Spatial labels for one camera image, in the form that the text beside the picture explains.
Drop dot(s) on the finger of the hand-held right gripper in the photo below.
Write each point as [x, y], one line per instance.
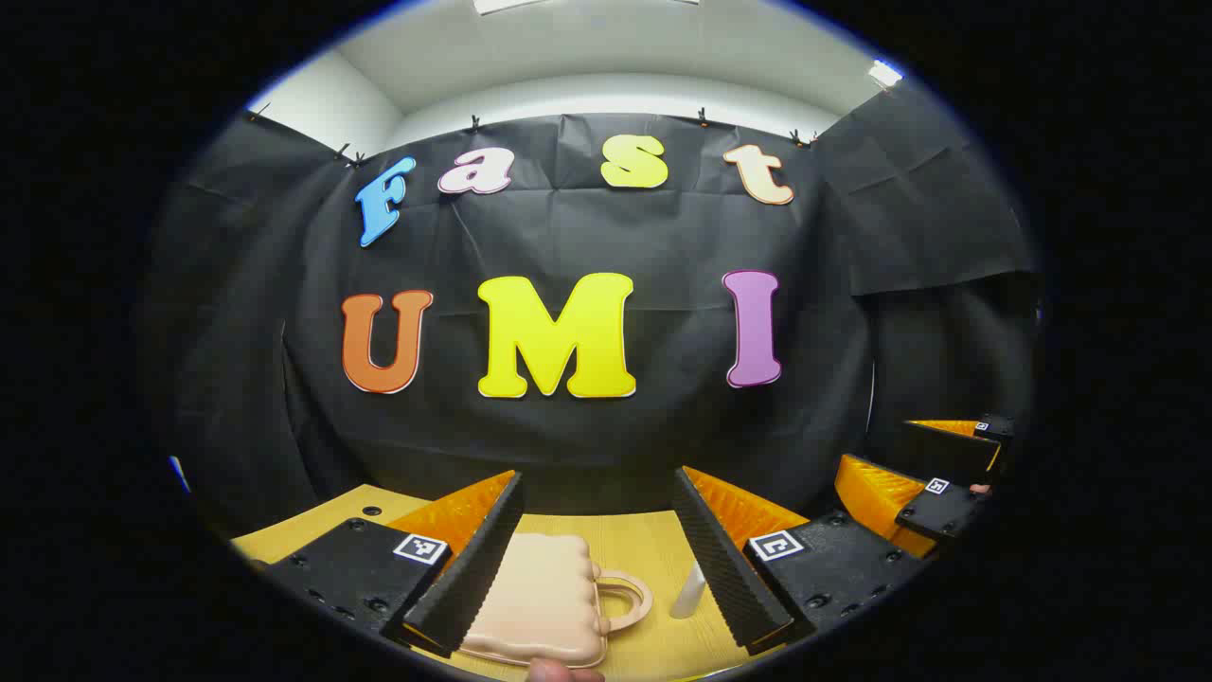
[947, 445]
[947, 511]

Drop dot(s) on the ceiling light panel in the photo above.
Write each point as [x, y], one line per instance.
[885, 73]
[502, 5]

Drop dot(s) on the beige suitcase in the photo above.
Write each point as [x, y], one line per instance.
[549, 597]

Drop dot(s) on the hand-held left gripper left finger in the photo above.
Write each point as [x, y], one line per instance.
[473, 568]

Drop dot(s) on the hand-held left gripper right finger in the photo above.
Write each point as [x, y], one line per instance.
[720, 568]

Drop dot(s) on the white skin care tube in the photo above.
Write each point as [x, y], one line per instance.
[688, 597]

